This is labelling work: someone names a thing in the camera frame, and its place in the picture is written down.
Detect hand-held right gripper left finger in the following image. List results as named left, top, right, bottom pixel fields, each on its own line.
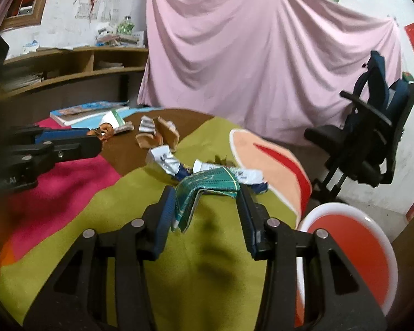
left=22, top=186, right=177, bottom=331

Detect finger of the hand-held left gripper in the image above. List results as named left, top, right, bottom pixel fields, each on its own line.
left=34, top=126, right=100, bottom=143
left=38, top=134, right=103, bottom=165

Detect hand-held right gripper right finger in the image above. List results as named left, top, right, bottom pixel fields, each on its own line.
left=236, top=186, right=389, bottom=331

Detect orange brown wrapper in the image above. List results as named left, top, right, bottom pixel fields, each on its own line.
left=87, top=124, right=117, bottom=142

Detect dark wrapper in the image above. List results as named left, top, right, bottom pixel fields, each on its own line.
left=234, top=166, right=269, bottom=194

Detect green and white packet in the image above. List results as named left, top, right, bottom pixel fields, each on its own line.
left=101, top=109, right=125, bottom=129

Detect tan paper bag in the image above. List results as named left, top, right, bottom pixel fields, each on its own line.
left=135, top=116, right=179, bottom=151

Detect red basin with white rim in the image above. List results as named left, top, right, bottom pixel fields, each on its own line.
left=295, top=203, right=399, bottom=328

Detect thin blue cover book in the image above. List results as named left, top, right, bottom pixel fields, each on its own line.
left=50, top=100, right=130, bottom=127

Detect colourful printed blanket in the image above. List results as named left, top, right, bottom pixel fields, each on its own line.
left=0, top=105, right=313, bottom=328

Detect silver white crumpled wrapper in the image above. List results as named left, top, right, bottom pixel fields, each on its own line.
left=145, top=145, right=184, bottom=177

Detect white tube wrapper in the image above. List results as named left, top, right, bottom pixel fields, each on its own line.
left=192, top=159, right=225, bottom=173

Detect stack of papers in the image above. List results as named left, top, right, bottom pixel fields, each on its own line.
left=1, top=72, right=44, bottom=92

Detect white striped crumpled wrapper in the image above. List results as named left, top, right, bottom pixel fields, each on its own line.
left=139, top=115, right=155, bottom=134

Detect pile of books and boxes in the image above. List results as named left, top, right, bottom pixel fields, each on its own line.
left=96, top=22, right=146, bottom=47

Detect glass jar with green contents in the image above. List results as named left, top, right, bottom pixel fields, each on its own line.
left=119, top=16, right=135, bottom=36

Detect black office chair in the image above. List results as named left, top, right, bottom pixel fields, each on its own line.
left=304, top=69, right=414, bottom=202

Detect pink cloth backdrop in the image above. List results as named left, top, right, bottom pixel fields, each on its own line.
left=137, top=0, right=402, bottom=145

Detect dark blue backpack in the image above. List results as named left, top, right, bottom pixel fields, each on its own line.
left=345, top=50, right=410, bottom=138

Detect wooden wall shelf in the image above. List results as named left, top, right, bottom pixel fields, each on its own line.
left=0, top=46, right=150, bottom=101

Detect wooden picture frame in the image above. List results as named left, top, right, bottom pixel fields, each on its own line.
left=0, top=0, right=57, bottom=32

